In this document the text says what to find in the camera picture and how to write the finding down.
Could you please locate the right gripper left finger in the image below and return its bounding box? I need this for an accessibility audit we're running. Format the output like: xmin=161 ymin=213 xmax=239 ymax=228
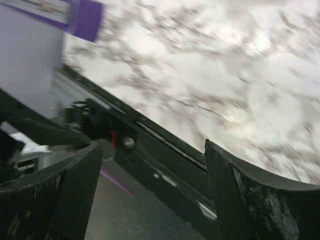
xmin=0 ymin=142 xmax=103 ymax=240

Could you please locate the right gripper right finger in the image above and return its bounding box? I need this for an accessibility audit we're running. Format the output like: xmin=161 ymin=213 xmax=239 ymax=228
xmin=204 ymin=139 xmax=320 ymax=240

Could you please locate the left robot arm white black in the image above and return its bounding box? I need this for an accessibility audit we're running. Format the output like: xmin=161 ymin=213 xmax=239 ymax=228
xmin=0 ymin=90 xmax=90 ymax=183

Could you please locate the purple metronome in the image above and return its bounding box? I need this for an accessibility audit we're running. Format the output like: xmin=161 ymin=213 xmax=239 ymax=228
xmin=0 ymin=0 xmax=105 ymax=42

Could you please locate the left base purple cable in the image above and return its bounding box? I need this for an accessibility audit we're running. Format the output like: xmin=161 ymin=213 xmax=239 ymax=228
xmin=99 ymin=166 xmax=135 ymax=197

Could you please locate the black mounting rail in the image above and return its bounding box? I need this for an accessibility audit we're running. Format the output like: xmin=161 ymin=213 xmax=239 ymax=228
xmin=53 ymin=66 xmax=218 ymax=224

